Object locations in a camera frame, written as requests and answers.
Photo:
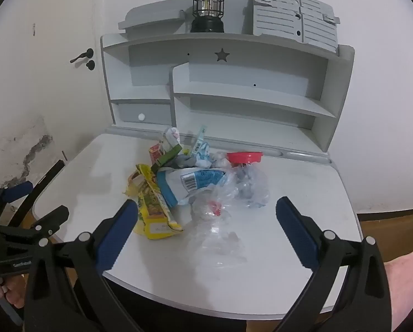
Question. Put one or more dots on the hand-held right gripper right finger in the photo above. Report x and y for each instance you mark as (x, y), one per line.
(296, 235)

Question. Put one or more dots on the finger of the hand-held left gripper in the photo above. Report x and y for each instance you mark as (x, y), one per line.
(52, 218)
(18, 190)

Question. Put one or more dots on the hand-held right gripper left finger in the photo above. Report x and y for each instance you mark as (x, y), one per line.
(120, 235)

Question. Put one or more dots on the blue white plastic bag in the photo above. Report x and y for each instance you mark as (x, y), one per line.
(199, 179)

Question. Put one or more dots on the person's left hand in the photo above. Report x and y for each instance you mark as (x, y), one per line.
(14, 294)

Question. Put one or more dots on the yellow snack wrapper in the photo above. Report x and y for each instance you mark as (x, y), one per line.
(151, 207)

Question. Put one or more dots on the clear plastic bag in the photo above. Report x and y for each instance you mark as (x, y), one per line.
(213, 245)

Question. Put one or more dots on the small red carton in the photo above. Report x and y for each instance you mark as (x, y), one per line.
(155, 154)

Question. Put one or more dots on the clear jar with red lid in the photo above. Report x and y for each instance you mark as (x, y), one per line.
(244, 157)

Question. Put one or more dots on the green carton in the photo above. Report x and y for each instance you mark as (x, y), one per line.
(170, 155)

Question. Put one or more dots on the crumpled white tissue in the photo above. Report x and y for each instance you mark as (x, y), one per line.
(220, 160)

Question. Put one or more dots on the white carton piece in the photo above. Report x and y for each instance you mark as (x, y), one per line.
(172, 135)

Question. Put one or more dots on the person's bare leg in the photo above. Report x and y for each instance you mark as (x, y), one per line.
(407, 283)

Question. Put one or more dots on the white teal wrapper strip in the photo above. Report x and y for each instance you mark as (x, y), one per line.
(199, 138)

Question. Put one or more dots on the grey drawer with white knob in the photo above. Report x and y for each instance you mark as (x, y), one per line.
(151, 114)

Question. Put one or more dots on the black door lock knob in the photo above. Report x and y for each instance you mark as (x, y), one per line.
(90, 65)

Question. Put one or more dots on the grey desk hutch shelf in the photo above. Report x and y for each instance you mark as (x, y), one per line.
(244, 72)

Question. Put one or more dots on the white door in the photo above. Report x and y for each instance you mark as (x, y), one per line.
(71, 24)

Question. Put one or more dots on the grey folding book stand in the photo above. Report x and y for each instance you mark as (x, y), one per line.
(279, 17)

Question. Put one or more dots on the black camping lantern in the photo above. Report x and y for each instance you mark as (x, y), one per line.
(208, 24)

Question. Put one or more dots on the black frame bar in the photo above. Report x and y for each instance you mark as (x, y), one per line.
(52, 173)

